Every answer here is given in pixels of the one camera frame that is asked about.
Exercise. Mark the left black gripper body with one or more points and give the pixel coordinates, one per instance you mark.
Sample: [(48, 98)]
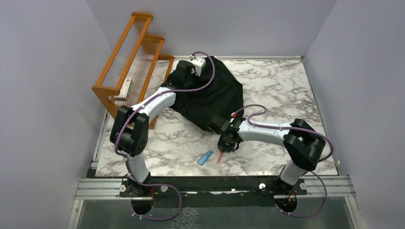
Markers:
[(194, 79)]

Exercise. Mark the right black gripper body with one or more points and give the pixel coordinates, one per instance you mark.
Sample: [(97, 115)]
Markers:
[(224, 144)]

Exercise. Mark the black backpack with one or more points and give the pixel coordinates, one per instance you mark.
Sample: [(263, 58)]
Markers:
[(221, 97)]

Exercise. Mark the orange pen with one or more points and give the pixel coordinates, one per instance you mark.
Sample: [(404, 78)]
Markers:
[(220, 156)]

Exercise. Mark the blue glue stick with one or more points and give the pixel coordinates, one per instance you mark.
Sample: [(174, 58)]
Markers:
[(203, 159)]

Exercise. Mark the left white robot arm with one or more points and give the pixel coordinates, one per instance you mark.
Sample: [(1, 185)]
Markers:
[(131, 126)]

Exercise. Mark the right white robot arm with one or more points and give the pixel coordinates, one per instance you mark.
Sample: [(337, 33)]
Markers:
[(303, 144)]

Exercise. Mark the orange wooden rack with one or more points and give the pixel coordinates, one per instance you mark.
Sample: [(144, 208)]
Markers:
[(135, 56)]

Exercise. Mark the small white red box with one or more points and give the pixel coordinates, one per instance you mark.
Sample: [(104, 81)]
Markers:
[(125, 90)]

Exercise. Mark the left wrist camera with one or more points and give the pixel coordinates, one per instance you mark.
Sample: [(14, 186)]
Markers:
[(198, 63)]

